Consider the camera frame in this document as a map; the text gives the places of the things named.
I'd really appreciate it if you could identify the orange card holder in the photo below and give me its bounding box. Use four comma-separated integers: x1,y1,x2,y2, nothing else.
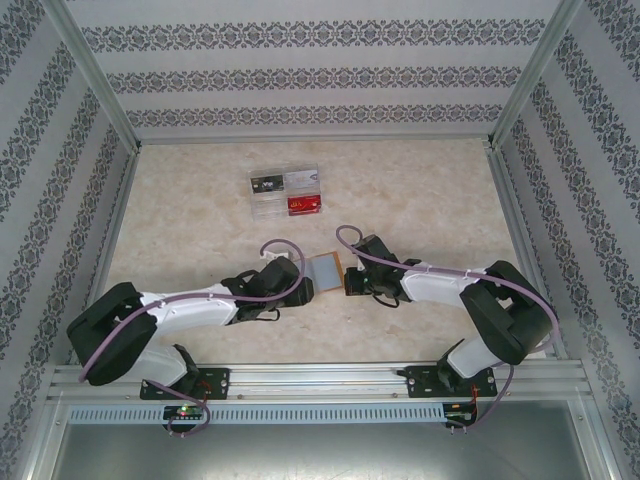
303,252,345,292

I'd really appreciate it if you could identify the clear plastic organizer tray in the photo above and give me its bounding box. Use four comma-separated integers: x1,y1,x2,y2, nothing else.
248,169,326,223

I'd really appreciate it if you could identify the red VIP card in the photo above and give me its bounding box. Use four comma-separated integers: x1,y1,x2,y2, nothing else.
286,194,324,217

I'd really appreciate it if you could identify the black VIP card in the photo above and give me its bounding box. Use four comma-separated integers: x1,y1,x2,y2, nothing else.
249,176,286,197

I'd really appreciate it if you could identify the silver VIP card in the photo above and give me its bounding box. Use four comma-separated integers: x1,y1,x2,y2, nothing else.
284,172,319,194

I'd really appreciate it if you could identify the small green circuit board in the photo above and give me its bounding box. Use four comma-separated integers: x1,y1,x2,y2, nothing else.
163,404,207,420
446,401,477,426

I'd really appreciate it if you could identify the grey metal panel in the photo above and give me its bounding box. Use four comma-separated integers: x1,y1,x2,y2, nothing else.
49,399,601,480

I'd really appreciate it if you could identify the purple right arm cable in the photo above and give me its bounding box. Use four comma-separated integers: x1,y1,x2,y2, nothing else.
335,224,557,434

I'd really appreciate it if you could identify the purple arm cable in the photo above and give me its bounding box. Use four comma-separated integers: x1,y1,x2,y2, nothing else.
335,224,557,434
79,239,306,439

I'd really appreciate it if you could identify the long aluminium base rail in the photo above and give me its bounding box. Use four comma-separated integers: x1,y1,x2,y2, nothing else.
47,360,589,401

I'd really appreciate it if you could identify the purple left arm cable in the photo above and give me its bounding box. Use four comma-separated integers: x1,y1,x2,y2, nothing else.
79,239,306,439

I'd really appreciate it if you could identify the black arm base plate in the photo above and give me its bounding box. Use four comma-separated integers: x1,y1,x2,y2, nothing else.
139,367,232,401
405,364,496,400

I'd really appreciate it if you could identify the slotted white cable duct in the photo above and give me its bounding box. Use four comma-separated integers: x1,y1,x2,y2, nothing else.
67,402,446,425

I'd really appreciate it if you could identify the aluminium wall foot rail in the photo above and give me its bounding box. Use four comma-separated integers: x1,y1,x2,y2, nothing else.
135,132,496,147

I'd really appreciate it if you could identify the aluminium side rail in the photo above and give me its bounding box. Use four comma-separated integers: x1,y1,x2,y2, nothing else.
484,142,586,364
74,144,144,371

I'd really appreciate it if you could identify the aluminium frame post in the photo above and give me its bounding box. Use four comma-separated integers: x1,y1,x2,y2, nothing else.
47,0,141,151
489,0,586,149

